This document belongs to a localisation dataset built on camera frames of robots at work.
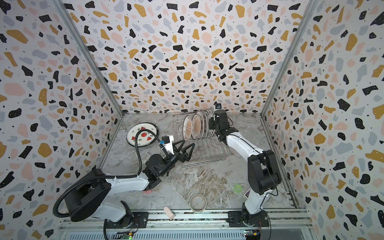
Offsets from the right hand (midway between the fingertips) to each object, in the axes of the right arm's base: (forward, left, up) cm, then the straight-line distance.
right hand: (212, 114), depth 90 cm
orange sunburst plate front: (+2, +17, -15) cm, 23 cm away
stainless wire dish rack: (-10, +3, -23) cm, 25 cm away
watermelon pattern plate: (-2, +47, -22) cm, 52 cm away
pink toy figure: (-39, +36, -20) cm, 57 cm away
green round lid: (-36, -15, -24) cm, 46 cm away
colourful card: (-40, -19, -22) cm, 49 cm away
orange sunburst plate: (+2, +10, -14) cm, 18 cm away
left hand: (-22, +12, +4) cm, 26 cm away
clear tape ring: (-45, +12, -21) cm, 51 cm away
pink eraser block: (-49, +22, -20) cm, 58 cm away
